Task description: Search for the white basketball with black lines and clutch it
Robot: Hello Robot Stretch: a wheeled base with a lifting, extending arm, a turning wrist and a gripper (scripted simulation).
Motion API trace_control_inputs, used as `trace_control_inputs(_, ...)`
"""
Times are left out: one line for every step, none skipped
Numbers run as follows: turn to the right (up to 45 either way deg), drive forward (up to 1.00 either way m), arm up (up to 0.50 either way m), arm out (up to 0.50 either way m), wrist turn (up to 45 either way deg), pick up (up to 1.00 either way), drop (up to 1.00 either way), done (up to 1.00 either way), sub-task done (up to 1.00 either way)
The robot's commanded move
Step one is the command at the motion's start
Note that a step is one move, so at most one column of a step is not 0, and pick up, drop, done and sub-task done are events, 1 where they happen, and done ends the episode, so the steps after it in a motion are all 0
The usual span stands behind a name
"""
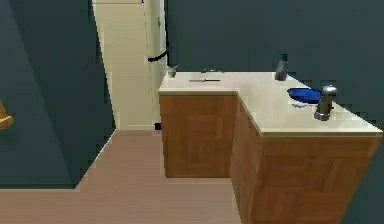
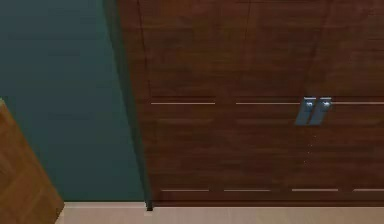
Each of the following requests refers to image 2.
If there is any grey metal door handle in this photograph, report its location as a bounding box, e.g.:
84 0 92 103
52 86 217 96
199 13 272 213
309 96 333 127
294 96 317 127

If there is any light brown wooden cupboard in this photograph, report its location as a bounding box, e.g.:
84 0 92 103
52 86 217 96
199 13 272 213
0 98 65 224

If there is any dark brown wooden door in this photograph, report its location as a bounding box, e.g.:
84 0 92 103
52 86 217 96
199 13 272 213
114 0 384 208

